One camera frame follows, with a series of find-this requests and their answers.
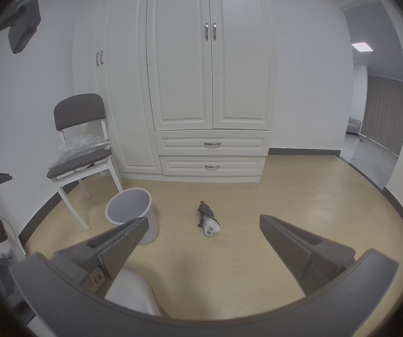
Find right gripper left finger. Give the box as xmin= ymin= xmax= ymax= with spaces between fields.
xmin=51 ymin=216 xmax=150 ymax=297

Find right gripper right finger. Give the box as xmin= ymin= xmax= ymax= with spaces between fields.
xmin=259 ymin=214 xmax=357 ymax=297

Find clear plastic bag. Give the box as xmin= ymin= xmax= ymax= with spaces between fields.
xmin=49 ymin=134 xmax=112 ymax=169

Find black and white trash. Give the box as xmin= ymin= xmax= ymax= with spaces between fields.
xmin=197 ymin=200 xmax=222 ymax=238

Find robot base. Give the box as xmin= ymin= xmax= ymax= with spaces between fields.
xmin=105 ymin=265 xmax=161 ymax=317

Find white trash bin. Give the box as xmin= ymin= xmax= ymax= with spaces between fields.
xmin=105 ymin=187 xmax=160 ymax=245

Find white chair dark grey cushions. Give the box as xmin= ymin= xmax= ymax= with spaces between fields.
xmin=46 ymin=93 xmax=123 ymax=231

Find grey curtain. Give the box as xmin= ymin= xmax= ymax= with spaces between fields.
xmin=361 ymin=75 xmax=403 ymax=158

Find white wardrobe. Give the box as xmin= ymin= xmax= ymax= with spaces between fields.
xmin=72 ymin=0 xmax=278 ymax=183

